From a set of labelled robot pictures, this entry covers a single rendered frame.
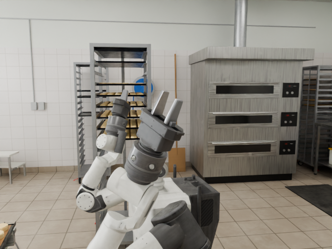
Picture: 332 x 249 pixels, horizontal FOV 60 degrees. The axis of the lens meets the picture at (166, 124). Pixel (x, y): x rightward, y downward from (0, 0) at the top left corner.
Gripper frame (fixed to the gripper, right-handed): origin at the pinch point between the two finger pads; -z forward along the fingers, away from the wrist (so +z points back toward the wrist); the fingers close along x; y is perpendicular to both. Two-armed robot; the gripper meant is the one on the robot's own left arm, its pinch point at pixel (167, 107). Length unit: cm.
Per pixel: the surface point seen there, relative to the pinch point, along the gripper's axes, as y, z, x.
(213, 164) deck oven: 322, 137, 144
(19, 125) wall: 146, 217, 408
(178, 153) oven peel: 339, 167, 221
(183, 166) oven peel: 346, 184, 206
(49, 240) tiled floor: 86, 207, 148
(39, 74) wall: 163, 127, 420
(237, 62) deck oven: 327, -10, 183
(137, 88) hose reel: 279, 90, 312
